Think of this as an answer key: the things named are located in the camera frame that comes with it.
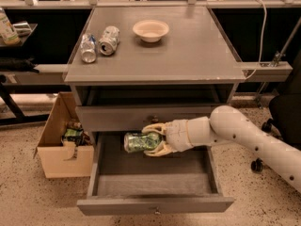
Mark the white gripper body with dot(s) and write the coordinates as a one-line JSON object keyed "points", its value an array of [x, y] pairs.
{"points": [[176, 135]]}

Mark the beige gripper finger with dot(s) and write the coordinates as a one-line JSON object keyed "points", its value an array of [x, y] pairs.
{"points": [[162, 149], [159, 128]]}

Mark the crushed green can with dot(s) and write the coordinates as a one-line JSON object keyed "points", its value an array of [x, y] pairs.
{"points": [[140, 142]]}

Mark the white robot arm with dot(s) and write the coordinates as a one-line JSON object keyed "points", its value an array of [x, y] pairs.
{"points": [[226, 123]]}

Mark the brass top drawer knob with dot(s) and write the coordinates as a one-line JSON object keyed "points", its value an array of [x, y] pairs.
{"points": [[154, 119]]}

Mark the closed grey top drawer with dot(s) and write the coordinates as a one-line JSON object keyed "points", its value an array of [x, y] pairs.
{"points": [[114, 118]]}

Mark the open grey middle drawer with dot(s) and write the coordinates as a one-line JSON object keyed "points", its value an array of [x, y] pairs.
{"points": [[132, 183]]}

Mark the grey drawer cabinet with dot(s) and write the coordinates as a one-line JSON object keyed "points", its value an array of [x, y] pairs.
{"points": [[191, 65]]}

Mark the white green soda can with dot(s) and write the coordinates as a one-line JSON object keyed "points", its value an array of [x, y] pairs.
{"points": [[109, 41]]}

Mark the silver blue soda can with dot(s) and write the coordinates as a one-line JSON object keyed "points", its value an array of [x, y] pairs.
{"points": [[88, 48]]}

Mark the snack packets in box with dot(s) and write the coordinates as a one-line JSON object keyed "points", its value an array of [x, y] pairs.
{"points": [[75, 133]]}

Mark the cardboard box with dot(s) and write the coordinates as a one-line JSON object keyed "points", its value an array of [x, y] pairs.
{"points": [[59, 160]]}

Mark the black office chair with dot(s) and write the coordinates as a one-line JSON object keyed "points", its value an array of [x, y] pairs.
{"points": [[285, 108]]}

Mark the silver foil packet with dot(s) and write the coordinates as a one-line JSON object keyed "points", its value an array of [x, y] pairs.
{"points": [[22, 28]]}

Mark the green label bottle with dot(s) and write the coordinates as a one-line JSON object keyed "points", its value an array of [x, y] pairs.
{"points": [[7, 31]]}

